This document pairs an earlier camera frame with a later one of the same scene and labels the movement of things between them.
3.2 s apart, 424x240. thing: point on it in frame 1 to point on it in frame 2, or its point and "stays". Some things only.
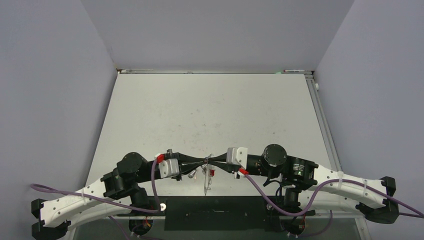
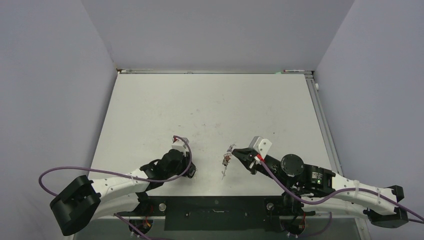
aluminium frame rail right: (310, 80) stays
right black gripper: (226, 166) to (247, 162)
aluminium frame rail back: (121, 71) stays
